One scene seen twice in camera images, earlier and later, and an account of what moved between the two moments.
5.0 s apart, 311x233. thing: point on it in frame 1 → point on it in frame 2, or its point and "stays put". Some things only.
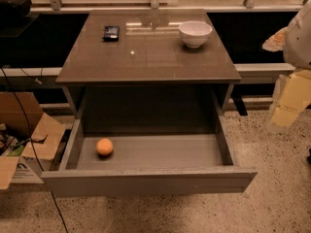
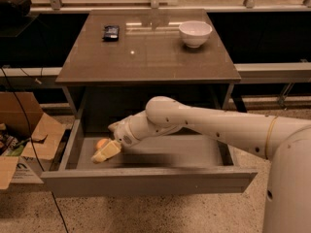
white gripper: (298, 45) → (122, 134)
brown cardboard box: (29, 140) stays put
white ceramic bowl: (194, 34) stays put
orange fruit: (104, 147) stays put
